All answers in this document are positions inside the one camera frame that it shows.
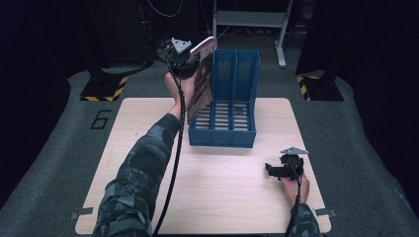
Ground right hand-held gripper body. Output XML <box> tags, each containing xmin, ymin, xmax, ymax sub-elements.
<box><xmin>279</xmin><ymin>146</ymin><xmax>310</xmax><ymax>182</ymax></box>

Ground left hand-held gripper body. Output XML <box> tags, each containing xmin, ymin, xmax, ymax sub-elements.
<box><xmin>157</xmin><ymin>37</ymin><xmax>196</xmax><ymax>80</ymax></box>

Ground red cover magazine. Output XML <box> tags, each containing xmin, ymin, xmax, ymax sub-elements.
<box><xmin>187</xmin><ymin>36</ymin><xmax>218</xmax><ymax>125</ymax></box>

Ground blue plastic file rack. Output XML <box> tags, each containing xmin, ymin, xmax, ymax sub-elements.
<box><xmin>187</xmin><ymin>48</ymin><xmax>262</xmax><ymax>149</ymax></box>

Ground person's right hand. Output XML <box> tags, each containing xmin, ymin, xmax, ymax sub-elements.
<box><xmin>280</xmin><ymin>174</ymin><xmax>311</xmax><ymax>208</ymax></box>

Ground person's left hand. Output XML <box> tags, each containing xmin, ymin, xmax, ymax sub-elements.
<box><xmin>164</xmin><ymin>70</ymin><xmax>199</xmax><ymax>121</ymax></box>

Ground dark cabinet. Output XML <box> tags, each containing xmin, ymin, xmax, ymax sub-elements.
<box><xmin>84</xmin><ymin>0</ymin><xmax>156</xmax><ymax>67</ymax></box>

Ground black stand with striped base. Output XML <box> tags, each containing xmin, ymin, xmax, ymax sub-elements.
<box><xmin>79</xmin><ymin>58</ymin><xmax>129</xmax><ymax>103</ymax></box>
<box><xmin>295</xmin><ymin>70</ymin><xmax>346</xmax><ymax>103</ymax></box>

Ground right hand-held gripper cable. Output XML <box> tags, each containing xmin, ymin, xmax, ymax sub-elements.
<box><xmin>284</xmin><ymin>175</ymin><xmax>303</xmax><ymax>237</ymax></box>

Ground hand-held gripper cable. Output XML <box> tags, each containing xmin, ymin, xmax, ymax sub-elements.
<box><xmin>284</xmin><ymin>175</ymin><xmax>303</xmax><ymax>237</ymax></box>
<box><xmin>151</xmin><ymin>55</ymin><xmax>186</xmax><ymax>237</ymax></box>

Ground white hanging cable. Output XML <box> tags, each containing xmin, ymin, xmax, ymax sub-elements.
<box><xmin>145</xmin><ymin>0</ymin><xmax>185</xmax><ymax>19</ymax></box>

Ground white metal table frame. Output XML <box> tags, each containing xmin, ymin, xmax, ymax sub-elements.
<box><xmin>210</xmin><ymin>0</ymin><xmax>294</xmax><ymax>69</ymax></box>

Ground left hand-held gripper cable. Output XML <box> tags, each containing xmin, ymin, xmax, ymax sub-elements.
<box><xmin>151</xmin><ymin>55</ymin><xmax>186</xmax><ymax>237</ymax></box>

